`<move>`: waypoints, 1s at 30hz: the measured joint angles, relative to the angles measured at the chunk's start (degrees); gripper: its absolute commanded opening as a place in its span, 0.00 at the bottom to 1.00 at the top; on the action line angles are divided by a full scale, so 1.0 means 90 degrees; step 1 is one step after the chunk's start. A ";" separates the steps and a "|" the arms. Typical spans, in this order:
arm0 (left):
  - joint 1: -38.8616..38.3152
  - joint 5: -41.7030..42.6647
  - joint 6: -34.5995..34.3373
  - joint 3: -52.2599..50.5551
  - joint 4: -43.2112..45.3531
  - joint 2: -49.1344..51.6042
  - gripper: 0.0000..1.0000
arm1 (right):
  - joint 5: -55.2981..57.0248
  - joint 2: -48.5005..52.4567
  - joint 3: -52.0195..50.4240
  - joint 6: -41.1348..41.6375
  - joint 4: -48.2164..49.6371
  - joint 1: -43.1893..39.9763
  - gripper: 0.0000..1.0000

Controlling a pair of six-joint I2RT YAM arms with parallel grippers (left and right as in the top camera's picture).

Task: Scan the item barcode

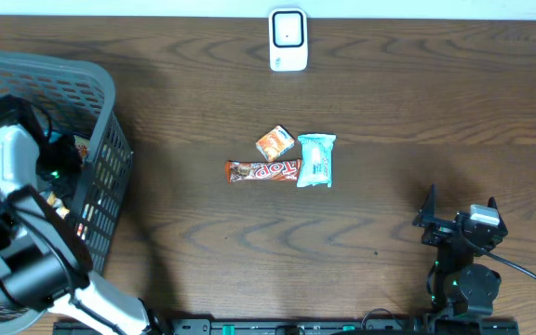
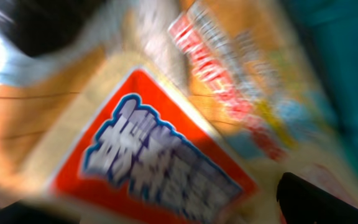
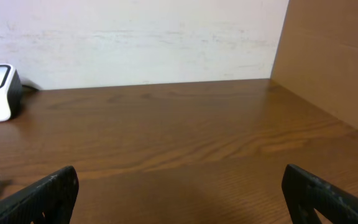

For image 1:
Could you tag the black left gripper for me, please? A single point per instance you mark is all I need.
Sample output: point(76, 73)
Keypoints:
point(70, 167)

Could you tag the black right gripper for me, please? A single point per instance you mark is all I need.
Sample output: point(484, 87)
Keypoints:
point(426, 216)

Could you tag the cream snack bag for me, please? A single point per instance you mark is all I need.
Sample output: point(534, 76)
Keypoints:
point(63, 207)

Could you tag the light teal snack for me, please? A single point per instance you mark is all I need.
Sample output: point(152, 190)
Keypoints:
point(316, 159)

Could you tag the red Top chocolate bar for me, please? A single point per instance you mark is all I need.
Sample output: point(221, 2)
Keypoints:
point(263, 171)

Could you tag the small orange snack packet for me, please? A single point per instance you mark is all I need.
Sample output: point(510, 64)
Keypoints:
point(275, 143)

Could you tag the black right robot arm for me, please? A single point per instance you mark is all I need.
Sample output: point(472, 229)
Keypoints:
point(461, 290)

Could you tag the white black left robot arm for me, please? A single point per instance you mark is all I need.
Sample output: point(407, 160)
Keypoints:
point(45, 266)

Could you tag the white barcode scanner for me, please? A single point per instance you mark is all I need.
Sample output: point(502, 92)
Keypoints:
point(288, 40)

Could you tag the grey plastic mesh basket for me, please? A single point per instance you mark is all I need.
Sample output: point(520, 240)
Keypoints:
point(78, 97)

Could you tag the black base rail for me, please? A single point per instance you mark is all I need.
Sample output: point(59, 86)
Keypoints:
point(374, 325)

